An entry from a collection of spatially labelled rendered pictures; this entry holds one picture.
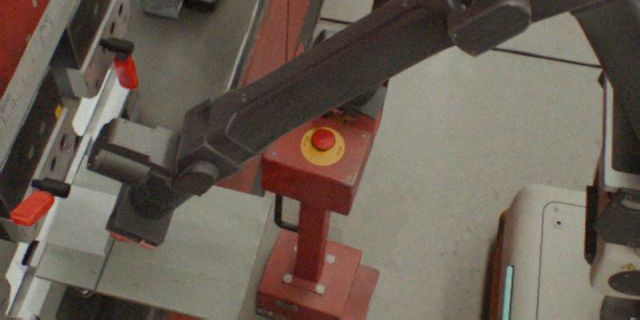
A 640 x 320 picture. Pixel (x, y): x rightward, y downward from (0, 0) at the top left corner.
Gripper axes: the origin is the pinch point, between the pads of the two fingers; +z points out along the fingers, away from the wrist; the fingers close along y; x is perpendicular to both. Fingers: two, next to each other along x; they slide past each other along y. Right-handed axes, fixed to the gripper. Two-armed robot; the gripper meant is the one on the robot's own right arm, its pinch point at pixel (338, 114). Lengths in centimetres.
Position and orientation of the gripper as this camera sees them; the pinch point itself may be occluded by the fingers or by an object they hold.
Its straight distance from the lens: 164.3
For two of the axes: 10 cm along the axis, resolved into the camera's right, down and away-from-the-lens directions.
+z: -3.0, 4.0, 8.6
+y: -9.0, -4.1, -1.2
